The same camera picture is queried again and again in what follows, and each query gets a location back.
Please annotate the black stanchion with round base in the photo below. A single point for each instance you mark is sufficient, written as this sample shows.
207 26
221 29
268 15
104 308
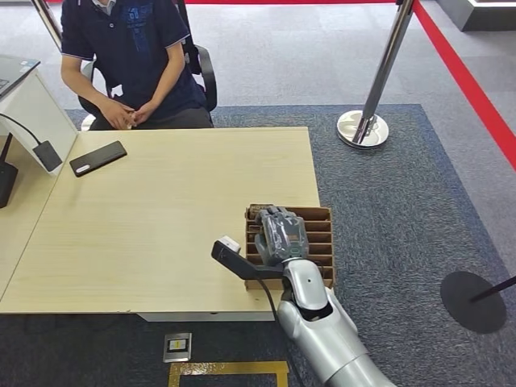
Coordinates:
471 304

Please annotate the grey display platform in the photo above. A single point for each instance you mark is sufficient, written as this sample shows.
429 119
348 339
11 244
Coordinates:
475 16

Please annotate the person's hand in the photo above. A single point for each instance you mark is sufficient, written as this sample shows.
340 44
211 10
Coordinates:
142 112
118 114

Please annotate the black white wrist camera box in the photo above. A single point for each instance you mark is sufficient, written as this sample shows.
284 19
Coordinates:
231 255

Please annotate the wooden slotted card holder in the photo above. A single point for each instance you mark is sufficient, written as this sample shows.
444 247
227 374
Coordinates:
320 240

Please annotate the chrome stanchion post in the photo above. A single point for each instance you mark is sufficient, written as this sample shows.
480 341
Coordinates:
48 24
363 131

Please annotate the black smartphone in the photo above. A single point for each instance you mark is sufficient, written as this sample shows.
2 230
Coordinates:
98 158

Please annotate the person's right hand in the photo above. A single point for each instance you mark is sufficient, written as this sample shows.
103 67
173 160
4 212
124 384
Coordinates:
118 114

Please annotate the black monitor base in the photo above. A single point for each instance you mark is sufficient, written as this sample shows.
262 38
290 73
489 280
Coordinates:
7 181

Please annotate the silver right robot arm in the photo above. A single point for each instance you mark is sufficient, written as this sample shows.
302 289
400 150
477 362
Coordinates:
322 331

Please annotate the grey laptop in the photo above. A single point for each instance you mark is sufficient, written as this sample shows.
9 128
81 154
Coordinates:
13 72

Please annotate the person's left hand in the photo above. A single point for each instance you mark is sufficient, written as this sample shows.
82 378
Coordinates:
142 112

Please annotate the metal floor socket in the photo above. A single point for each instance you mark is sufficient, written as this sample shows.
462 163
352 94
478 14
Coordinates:
177 347

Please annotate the black office chair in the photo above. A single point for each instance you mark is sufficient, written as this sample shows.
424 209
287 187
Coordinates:
207 75

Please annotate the person's right forearm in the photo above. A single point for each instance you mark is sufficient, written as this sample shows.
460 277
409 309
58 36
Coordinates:
82 85

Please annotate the blue grey carpet rug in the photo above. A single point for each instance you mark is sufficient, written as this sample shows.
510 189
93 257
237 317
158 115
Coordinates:
407 213

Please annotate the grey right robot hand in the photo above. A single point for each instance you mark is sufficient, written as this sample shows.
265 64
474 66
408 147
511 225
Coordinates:
282 237

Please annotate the red barrier belt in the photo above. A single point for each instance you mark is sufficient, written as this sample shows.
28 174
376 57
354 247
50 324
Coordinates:
468 85
290 1

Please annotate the person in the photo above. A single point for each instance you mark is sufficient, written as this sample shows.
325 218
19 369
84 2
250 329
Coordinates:
136 59

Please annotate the person's left forearm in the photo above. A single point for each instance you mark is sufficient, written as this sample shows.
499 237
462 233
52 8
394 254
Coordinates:
166 77

